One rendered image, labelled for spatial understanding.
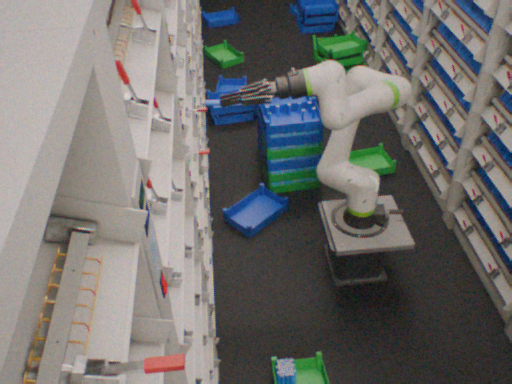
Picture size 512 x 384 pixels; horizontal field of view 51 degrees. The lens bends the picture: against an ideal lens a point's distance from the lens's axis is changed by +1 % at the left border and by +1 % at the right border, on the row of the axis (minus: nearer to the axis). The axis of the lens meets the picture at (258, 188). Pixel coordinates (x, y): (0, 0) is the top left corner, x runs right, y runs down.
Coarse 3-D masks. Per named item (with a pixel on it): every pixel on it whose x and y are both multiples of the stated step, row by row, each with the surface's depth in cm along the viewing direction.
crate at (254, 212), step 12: (264, 192) 296; (240, 204) 288; (252, 204) 292; (264, 204) 291; (276, 204) 291; (288, 204) 286; (228, 216) 277; (240, 216) 285; (252, 216) 284; (264, 216) 284; (276, 216) 282; (240, 228) 274; (252, 228) 270
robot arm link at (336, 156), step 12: (348, 72) 220; (360, 72) 216; (372, 72) 215; (348, 84) 219; (360, 84) 215; (372, 84) 213; (336, 132) 225; (348, 132) 224; (336, 144) 226; (348, 144) 226; (324, 156) 230; (336, 156) 226; (348, 156) 229; (324, 168) 229; (336, 168) 226; (324, 180) 231; (336, 180) 226
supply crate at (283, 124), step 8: (280, 104) 285; (296, 104) 287; (304, 104) 287; (312, 104) 286; (264, 112) 285; (272, 112) 288; (280, 112) 288; (296, 112) 288; (264, 120) 275; (272, 120) 283; (280, 120) 283; (288, 120) 282; (296, 120) 282; (312, 120) 282; (320, 120) 272; (264, 128) 278; (272, 128) 271; (280, 128) 271; (288, 128) 272; (296, 128) 273; (304, 128) 274; (312, 128) 274; (320, 128) 275
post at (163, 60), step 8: (160, 24) 117; (160, 32) 118; (160, 40) 119; (160, 48) 121; (160, 56) 122; (168, 56) 122; (160, 64) 123; (168, 64) 123; (168, 72) 124; (176, 88) 135; (176, 96) 132; (176, 104) 131; (176, 112) 132; (176, 120) 133; (176, 128) 134; (176, 136) 136; (184, 136) 147; (192, 192) 159; (192, 200) 155; (200, 248) 172; (208, 312) 183; (208, 320) 186; (216, 352) 213
